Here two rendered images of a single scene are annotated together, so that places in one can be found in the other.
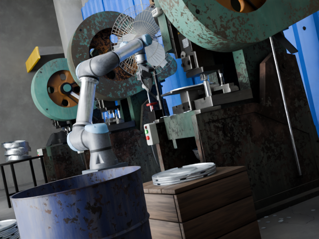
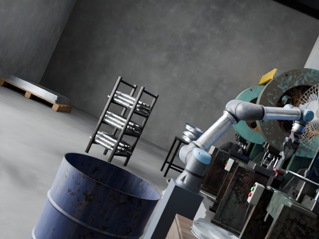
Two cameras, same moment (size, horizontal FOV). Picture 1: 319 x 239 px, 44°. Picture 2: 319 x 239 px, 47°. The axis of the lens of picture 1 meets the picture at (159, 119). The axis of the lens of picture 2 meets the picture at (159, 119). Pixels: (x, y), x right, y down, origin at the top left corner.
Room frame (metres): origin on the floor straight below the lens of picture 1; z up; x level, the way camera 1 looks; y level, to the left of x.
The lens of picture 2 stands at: (0.07, -0.54, 0.79)
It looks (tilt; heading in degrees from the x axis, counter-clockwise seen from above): 1 degrees down; 32
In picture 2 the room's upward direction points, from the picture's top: 25 degrees clockwise
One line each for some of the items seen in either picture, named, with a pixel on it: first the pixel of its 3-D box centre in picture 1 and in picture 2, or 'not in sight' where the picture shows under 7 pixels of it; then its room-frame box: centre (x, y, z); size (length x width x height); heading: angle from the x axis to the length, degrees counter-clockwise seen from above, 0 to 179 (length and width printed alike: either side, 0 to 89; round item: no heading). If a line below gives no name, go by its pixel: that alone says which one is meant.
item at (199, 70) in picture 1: (204, 73); not in sight; (2.43, -0.34, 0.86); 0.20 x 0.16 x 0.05; 28
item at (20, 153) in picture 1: (22, 171); (185, 152); (4.75, 1.76, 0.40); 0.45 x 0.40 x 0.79; 40
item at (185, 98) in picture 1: (185, 100); (299, 188); (2.35, -0.18, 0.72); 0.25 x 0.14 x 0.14; 118
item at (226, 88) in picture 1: (223, 84); not in sight; (2.28, -0.41, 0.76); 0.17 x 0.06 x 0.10; 28
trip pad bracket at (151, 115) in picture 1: (157, 123); (270, 190); (2.60, 0.02, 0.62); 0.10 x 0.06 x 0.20; 28
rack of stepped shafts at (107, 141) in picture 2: not in sight; (122, 122); (3.53, 2.08, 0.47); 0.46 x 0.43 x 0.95; 98
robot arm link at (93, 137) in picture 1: (97, 135); (198, 160); (2.06, 0.34, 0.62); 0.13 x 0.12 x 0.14; 50
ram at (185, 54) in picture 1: (192, 46); not in sight; (2.41, -0.29, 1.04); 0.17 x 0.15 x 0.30; 118
